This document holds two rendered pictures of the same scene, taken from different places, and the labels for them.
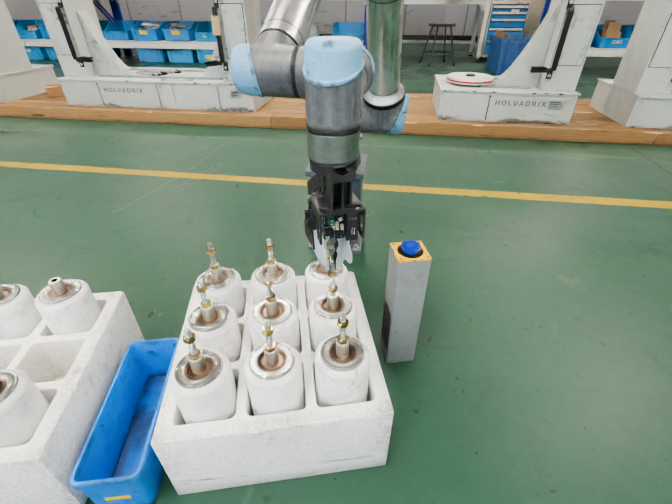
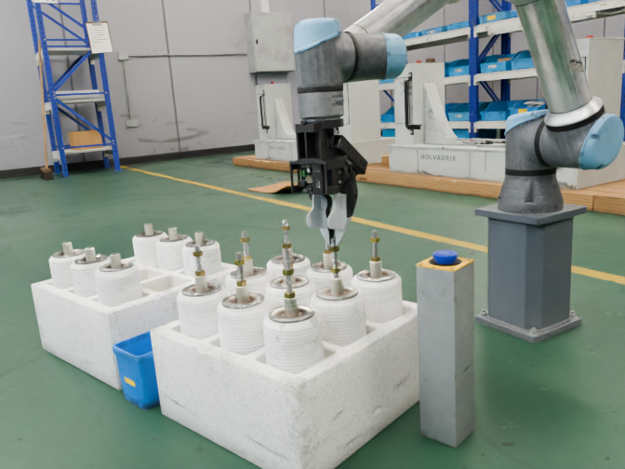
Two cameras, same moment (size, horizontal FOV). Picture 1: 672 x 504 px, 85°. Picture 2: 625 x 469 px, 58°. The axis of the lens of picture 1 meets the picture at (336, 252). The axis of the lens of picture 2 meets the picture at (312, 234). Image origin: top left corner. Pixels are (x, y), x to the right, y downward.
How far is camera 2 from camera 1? 0.73 m
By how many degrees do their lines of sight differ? 50
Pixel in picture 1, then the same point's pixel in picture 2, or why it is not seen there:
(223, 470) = (184, 396)
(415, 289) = (440, 314)
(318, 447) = (243, 408)
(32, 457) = (106, 312)
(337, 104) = (302, 66)
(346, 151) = (312, 106)
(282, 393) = (230, 326)
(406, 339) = (440, 399)
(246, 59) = not seen: hidden behind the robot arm
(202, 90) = not seen: hidden behind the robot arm
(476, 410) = not seen: outside the picture
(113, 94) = (428, 161)
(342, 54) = (304, 28)
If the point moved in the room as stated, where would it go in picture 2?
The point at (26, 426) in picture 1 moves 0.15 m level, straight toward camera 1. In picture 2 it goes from (119, 299) to (102, 324)
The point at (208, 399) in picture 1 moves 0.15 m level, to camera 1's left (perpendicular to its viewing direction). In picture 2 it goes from (189, 309) to (153, 292)
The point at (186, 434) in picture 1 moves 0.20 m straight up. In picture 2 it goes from (168, 334) to (154, 230)
